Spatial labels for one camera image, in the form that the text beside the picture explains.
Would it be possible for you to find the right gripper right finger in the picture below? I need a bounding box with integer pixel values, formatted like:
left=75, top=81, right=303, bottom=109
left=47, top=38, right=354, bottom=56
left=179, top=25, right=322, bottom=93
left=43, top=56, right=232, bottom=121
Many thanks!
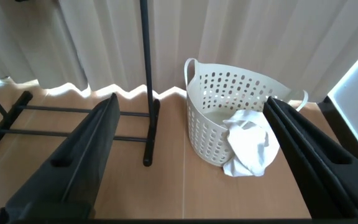
left=262, top=95, right=358, bottom=219

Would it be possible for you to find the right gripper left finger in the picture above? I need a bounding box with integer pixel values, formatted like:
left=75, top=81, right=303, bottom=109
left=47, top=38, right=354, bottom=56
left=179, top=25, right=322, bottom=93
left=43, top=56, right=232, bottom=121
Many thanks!
left=0, top=92, right=122, bottom=220

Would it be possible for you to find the white laundry basket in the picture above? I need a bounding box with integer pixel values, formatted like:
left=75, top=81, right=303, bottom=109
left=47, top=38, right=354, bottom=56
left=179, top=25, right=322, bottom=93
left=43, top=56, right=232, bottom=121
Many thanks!
left=183, top=57, right=310, bottom=167

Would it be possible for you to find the black clothes rack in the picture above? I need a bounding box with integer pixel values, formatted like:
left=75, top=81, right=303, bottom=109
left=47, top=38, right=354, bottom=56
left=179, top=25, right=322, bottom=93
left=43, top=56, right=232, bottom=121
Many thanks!
left=0, top=0, right=162, bottom=167

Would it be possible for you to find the white garment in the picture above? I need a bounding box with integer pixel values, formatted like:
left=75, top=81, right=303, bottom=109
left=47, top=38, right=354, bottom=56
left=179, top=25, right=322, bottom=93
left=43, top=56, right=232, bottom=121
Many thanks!
left=222, top=108, right=281, bottom=178

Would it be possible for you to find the beige curtain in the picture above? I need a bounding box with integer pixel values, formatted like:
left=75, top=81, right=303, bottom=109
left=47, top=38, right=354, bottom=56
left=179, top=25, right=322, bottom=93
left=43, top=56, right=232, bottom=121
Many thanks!
left=0, top=0, right=358, bottom=104

